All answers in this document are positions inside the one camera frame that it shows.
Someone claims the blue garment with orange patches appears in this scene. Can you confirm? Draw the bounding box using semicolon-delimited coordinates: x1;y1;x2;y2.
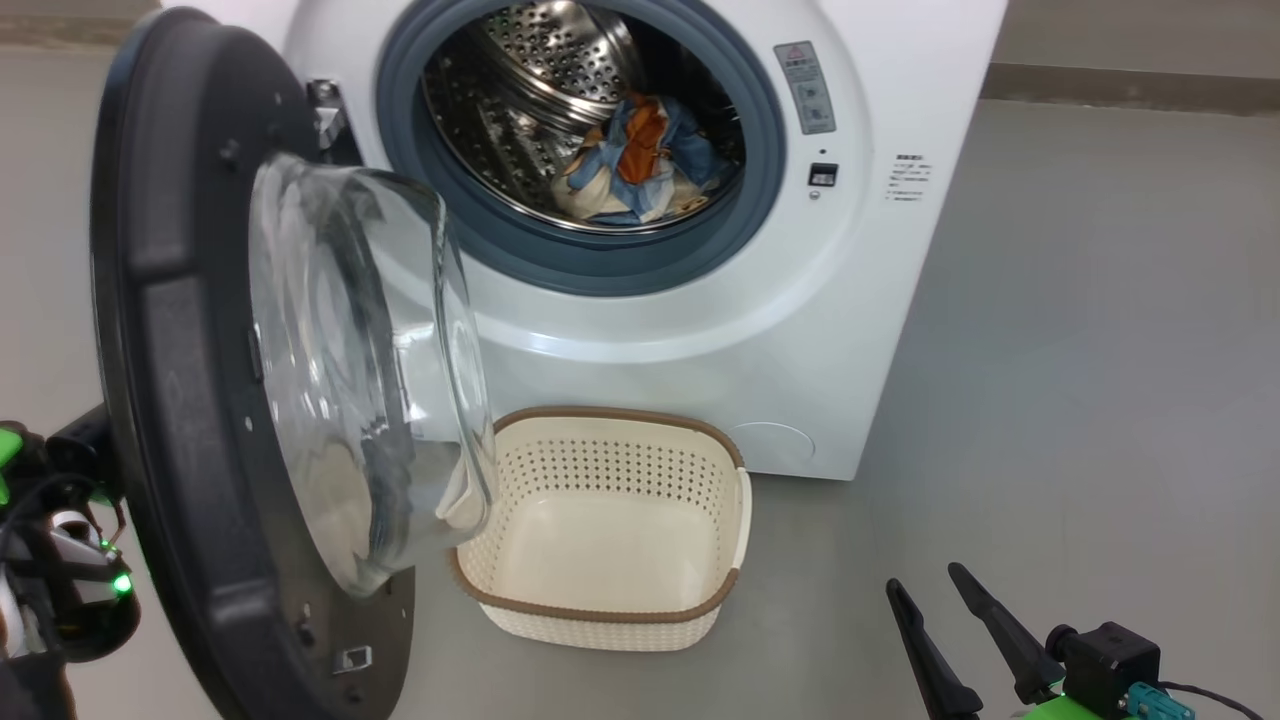
580;95;738;223

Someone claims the cream blue orange garment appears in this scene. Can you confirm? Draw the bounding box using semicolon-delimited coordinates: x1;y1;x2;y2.
552;93;701;226

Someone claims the cream perforated laundry basket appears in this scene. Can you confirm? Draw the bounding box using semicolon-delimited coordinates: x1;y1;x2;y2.
450;405;753;653

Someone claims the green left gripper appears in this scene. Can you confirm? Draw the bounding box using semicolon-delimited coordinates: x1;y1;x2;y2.
0;422;26;506

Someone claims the teal right cable connector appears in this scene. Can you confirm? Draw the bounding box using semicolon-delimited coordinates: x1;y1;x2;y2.
1127;682;1196;720

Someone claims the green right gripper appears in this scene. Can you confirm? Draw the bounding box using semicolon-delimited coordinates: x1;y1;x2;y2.
885;562;1133;720

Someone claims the grey warning sticker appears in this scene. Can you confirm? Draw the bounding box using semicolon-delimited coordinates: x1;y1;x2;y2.
774;41;837;135

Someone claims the black round glass washer door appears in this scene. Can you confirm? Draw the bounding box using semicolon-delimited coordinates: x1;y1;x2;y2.
90;7;499;720

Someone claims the round white filter cover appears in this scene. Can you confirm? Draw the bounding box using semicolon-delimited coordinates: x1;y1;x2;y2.
728;421;816;464

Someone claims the white front-load washing machine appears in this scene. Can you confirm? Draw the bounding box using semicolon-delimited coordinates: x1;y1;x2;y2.
163;0;1009;482

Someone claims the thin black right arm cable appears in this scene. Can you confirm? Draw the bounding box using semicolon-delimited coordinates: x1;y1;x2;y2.
1160;680;1271;720

